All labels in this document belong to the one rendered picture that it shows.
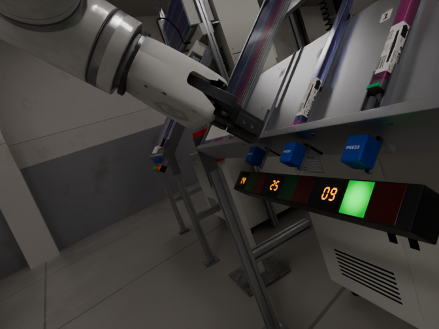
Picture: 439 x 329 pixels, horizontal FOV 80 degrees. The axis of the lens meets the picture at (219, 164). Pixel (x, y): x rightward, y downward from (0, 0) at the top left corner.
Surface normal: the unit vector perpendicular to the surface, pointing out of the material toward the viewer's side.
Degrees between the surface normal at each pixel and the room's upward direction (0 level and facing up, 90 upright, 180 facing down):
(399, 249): 90
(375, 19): 44
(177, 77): 88
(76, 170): 90
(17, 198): 90
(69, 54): 122
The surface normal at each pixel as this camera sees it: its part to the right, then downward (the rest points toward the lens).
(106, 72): -0.08, 0.72
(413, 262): -0.87, 0.37
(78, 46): 0.05, 0.56
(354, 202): -0.85, -0.41
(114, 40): 0.32, 0.08
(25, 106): 0.55, -0.07
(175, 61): 0.31, -0.15
